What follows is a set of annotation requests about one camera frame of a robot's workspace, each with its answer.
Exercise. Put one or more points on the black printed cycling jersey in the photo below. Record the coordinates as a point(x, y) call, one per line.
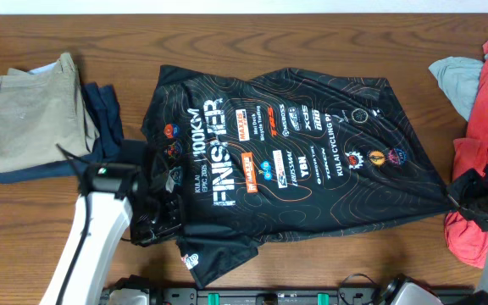
point(286, 156)

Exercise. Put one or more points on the folded beige trousers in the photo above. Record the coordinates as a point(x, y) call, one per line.
point(41, 112)

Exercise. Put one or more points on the light grey-blue garment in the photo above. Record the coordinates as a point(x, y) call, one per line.
point(458, 78)

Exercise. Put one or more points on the folded navy blue garment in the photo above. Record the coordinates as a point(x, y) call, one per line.
point(103, 107)

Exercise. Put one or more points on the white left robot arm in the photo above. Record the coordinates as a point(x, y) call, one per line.
point(114, 198)

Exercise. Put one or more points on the red crumpled garment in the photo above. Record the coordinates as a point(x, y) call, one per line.
point(467, 242)

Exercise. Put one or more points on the light blue folded garment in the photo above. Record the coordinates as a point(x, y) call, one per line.
point(43, 69)

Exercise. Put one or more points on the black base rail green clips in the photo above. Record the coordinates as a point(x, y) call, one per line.
point(138, 290)

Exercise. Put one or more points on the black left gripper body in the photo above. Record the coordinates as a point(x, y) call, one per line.
point(158, 219)

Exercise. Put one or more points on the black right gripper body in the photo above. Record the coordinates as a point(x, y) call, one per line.
point(471, 200)

